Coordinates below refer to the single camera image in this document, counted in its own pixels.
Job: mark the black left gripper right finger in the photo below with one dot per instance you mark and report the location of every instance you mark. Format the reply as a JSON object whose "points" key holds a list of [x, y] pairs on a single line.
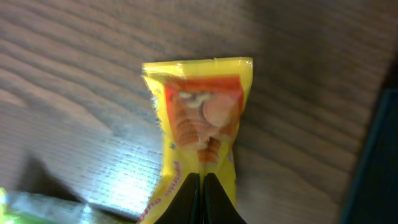
{"points": [[218, 209]]}

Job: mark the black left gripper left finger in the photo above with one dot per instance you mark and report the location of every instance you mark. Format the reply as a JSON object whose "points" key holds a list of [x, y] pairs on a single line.
{"points": [[185, 206]]}

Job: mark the yellow peanut butter snack packet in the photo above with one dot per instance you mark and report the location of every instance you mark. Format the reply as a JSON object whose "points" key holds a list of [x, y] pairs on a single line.
{"points": [[198, 105]]}

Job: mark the black open gift box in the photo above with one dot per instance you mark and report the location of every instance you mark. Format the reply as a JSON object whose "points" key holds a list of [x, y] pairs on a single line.
{"points": [[372, 197]]}

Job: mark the green pandan cake packet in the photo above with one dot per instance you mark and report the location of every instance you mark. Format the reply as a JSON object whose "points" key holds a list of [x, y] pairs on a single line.
{"points": [[27, 208]]}

